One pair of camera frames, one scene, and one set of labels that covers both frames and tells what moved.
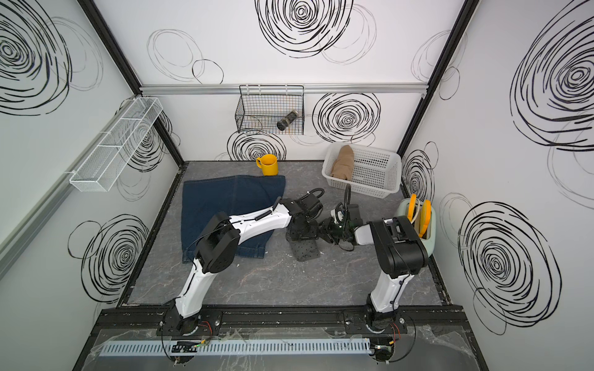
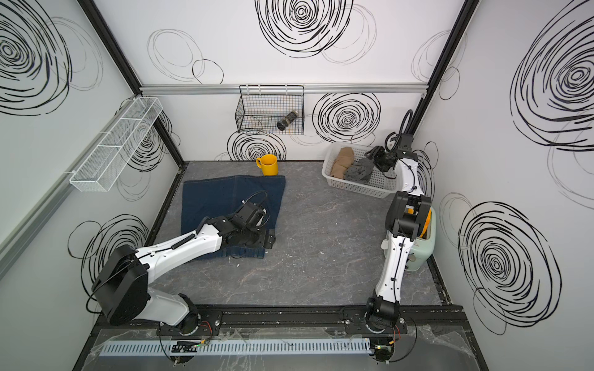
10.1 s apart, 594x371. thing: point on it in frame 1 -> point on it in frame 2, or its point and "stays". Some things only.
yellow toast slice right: x=425 y=217 stays
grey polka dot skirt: x=303 y=243 -> x=359 y=171
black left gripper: x=315 y=225 -> x=263 y=241
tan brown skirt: x=343 y=166 stays
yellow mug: x=268 y=162 stays
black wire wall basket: x=261 y=107 stays
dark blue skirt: x=234 y=195 stays
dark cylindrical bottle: x=288 y=120 stays
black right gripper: x=326 y=230 -> x=377 y=151
